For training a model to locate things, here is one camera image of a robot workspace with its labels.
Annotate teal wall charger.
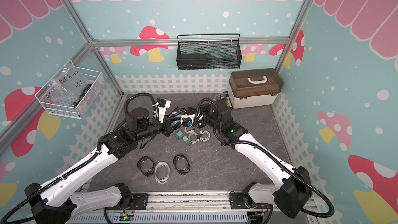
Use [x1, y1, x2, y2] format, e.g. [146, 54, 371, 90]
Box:
[173, 117, 181, 125]
[175, 131, 184, 140]

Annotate green tool in basket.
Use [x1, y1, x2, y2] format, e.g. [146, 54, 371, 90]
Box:
[71, 84, 92, 108]

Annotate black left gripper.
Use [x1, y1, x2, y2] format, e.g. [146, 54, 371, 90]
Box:
[136, 115, 183, 142]

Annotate white coiled cable small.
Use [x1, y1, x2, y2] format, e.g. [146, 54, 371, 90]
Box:
[184, 127, 194, 133]

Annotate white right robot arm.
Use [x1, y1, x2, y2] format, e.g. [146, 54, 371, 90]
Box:
[192, 98, 312, 218]

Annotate white wire wall basket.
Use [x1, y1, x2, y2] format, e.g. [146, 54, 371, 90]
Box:
[35, 60, 105, 119]

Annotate clear labelled plastic bag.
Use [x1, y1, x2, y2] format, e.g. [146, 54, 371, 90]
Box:
[45, 61, 91, 106]

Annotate brown lid storage box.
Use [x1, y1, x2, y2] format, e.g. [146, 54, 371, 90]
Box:
[228, 68, 284, 109]

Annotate green wall charger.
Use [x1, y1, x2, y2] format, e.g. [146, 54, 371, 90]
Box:
[182, 136, 191, 146]

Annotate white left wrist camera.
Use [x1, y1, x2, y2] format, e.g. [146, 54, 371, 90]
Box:
[154, 98, 171, 123]

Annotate black wire mesh wall basket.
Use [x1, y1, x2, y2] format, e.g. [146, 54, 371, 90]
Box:
[177, 33, 243, 69]

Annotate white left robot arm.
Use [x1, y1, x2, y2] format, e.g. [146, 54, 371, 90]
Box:
[25, 106, 173, 224]

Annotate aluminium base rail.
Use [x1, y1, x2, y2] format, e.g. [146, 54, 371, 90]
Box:
[69, 191, 272, 224]

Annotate black box in basket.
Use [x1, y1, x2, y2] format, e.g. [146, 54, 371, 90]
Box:
[176, 54, 207, 70]

